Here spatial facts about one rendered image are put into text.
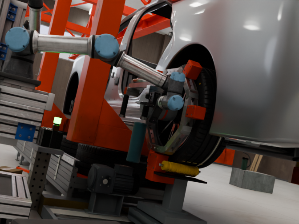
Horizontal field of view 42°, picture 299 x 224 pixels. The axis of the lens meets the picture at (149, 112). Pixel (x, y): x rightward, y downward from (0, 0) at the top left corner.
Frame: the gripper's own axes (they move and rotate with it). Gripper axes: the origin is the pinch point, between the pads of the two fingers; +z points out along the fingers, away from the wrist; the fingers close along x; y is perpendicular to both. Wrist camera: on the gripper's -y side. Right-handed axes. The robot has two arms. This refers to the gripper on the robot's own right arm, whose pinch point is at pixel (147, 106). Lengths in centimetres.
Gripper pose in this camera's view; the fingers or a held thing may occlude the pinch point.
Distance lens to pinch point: 225.7
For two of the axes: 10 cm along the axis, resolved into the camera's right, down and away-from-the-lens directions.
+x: -8.8, -2.2, -4.3
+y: 2.1, -9.8, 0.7
